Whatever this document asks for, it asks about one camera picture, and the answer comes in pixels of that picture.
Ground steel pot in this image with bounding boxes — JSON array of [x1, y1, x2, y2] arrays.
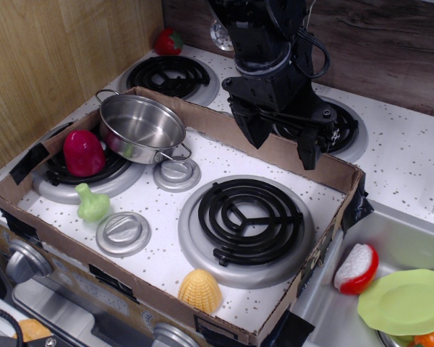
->
[[95, 89, 192, 165]]

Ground front left black burner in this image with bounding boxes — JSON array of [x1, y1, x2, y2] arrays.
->
[[44, 127, 129, 186]]

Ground black cable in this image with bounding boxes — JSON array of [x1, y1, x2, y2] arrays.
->
[[0, 305, 25, 347]]

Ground back right black burner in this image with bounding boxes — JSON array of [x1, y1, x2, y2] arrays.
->
[[272, 96, 360, 153]]

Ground silver oven knob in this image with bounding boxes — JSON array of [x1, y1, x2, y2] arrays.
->
[[6, 239, 53, 283], [152, 322, 194, 347]]

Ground red toy strawberry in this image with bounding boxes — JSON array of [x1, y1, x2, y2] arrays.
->
[[154, 27, 184, 56]]

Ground orange toy at bottom left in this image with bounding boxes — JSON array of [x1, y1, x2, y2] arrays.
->
[[18, 319, 52, 343]]

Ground silver stove knob lower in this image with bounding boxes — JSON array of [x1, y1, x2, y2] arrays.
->
[[95, 212, 151, 257]]

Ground hanging metal strainer ladle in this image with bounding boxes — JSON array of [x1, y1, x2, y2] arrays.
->
[[210, 19, 234, 52]]

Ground front right black burner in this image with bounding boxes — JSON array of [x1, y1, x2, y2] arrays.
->
[[197, 179, 305, 267]]

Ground green toy broccoli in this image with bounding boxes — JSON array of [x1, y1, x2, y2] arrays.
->
[[75, 183, 111, 223]]

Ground silver oven knob left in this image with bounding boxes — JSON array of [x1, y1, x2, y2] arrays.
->
[[6, 239, 53, 283]]

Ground red toy pepper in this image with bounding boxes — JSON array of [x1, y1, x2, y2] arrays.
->
[[63, 129, 106, 177]]

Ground silver oven door handle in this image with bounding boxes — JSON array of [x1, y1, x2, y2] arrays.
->
[[12, 279, 152, 346]]

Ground silver oven knob middle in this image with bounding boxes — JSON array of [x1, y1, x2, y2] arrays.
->
[[152, 322, 194, 347]]

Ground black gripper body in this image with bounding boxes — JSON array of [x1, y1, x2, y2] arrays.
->
[[222, 57, 336, 140]]

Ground black burner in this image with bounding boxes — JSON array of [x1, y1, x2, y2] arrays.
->
[[272, 96, 360, 153], [126, 56, 210, 98], [197, 179, 305, 267], [44, 127, 129, 186]]

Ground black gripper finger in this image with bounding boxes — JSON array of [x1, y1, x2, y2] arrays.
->
[[297, 126, 328, 170], [231, 104, 273, 149]]

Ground back left black burner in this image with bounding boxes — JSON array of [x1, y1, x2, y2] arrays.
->
[[126, 56, 210, 98]]

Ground silver stove knob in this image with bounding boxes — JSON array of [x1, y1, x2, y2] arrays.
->
[[153, 159, 201, 192], [95, 212, 151, 257]]

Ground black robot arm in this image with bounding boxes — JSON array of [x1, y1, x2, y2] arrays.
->
[[208, 1, 339, 170]]

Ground silver stove knob upper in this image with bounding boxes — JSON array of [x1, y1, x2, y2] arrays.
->
[[153, 159, 201, 192]]

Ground red white toy food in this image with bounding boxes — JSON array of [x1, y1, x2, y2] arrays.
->
[[333, 244, 379, 295]]

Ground green plastic plate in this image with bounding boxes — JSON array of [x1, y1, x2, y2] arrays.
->
[[357, 269, 434, 336]]

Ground yellow toy corn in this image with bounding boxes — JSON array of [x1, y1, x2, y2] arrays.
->
[[178, 269, 222, 314]]

